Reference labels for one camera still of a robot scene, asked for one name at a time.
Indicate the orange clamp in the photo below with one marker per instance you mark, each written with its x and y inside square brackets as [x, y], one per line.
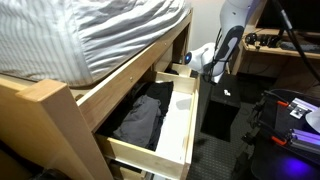
[274, 135]
[279, 100]

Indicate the grey folded garment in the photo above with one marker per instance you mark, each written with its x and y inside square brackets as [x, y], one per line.
[138, 125]

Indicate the wooden bed frame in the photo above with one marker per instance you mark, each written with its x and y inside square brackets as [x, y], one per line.
[54, 126]

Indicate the black keyboard on desk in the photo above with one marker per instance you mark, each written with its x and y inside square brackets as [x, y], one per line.
[306, 47]

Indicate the purple metal rail upper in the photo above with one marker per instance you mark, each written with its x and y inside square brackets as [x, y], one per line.
[298, 108]

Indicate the black box bin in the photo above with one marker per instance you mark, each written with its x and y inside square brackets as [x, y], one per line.
[222, 107]

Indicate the purple metal rail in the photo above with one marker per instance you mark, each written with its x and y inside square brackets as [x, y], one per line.
[305, 141]
[298, 108]

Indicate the orange clamp upper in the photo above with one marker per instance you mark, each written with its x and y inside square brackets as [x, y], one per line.
[279, 100]

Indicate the striped grey white bedding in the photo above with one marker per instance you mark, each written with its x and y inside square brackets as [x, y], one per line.
[79, 41]

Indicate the orange clamp lower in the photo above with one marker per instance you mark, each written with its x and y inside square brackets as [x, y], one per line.
[274, 135]

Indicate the purple metal rail lower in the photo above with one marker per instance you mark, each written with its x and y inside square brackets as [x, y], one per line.
[305, 141]

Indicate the wooden desk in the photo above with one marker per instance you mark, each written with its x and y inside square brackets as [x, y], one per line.
[285, 66]

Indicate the black headphones on desk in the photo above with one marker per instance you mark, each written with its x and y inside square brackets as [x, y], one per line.
[271, 41]

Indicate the black folded garment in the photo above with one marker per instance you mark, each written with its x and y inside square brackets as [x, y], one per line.
[159, 91]

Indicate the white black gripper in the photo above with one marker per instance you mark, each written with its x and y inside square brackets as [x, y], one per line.
[210, 59]

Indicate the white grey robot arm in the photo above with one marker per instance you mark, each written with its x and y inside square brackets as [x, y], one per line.
[236, 13]

